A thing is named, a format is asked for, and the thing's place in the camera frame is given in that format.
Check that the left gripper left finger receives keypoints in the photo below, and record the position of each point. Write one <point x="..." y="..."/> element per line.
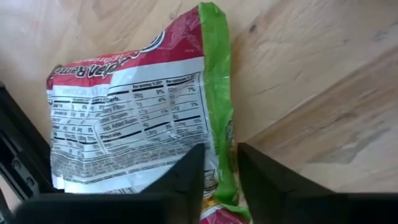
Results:
<point x="186" y="174"/>

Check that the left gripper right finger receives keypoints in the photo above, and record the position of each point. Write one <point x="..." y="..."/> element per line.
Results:
<point x="273" y="189"/>

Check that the green and red ramen pack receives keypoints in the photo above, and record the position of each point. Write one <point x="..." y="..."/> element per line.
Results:
<point x="140" y="109"/>

